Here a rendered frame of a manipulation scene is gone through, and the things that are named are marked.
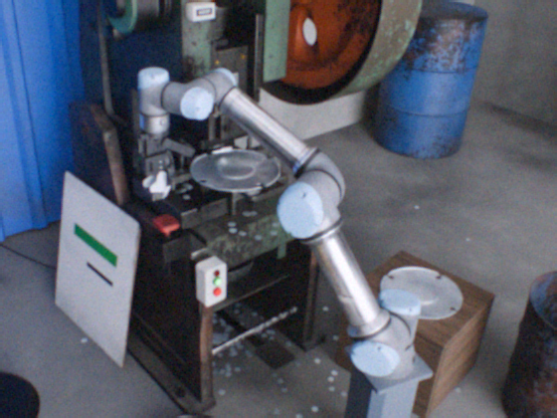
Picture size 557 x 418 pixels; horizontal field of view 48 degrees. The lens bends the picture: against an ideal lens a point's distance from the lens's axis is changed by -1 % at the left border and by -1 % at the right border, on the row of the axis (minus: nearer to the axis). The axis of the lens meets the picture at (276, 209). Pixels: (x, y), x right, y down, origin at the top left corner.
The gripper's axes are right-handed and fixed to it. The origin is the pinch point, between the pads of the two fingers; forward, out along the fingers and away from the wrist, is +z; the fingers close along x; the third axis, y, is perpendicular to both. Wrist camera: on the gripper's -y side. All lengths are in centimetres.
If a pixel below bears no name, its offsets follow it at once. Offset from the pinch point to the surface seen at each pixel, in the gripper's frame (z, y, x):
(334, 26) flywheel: -36, -69, -8
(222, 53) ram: -31.0, -30.1, -15.3
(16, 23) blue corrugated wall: -15, -10, -134
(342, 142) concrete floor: 84, -207, -124
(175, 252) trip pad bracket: 19.0, -1.3, 2.9
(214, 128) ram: -7.3, -27.4, -15.3
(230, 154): 7.0, -38.3, -21.2
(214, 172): 7.0, -26.3, -13.4
